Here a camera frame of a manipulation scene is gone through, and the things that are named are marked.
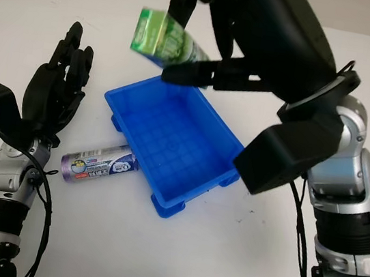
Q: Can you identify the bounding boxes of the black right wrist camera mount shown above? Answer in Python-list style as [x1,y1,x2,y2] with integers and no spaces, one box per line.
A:
[229,56,363,207]

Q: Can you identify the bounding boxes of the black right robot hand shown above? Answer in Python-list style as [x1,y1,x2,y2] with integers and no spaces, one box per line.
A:
[157,0,351,113]

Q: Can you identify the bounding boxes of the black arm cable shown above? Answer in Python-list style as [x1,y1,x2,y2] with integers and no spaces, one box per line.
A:
[9,152,61,277]
[276,178,330,277]

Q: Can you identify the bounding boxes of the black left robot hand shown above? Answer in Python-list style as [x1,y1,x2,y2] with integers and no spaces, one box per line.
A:
[16,16,99,153]

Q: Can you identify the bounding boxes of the green toothpaste box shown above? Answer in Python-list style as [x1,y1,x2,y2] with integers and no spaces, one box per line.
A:
[125,5,220,90]

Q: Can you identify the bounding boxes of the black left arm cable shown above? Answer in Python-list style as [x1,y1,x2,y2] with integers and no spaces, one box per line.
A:
[9,152,61,277]

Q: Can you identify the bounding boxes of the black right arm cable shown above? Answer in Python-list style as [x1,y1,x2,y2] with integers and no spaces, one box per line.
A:
[276,178,330,277]

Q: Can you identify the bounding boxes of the blue plastic tray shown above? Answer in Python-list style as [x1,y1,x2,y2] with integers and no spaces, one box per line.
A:
[88,67,254,229]

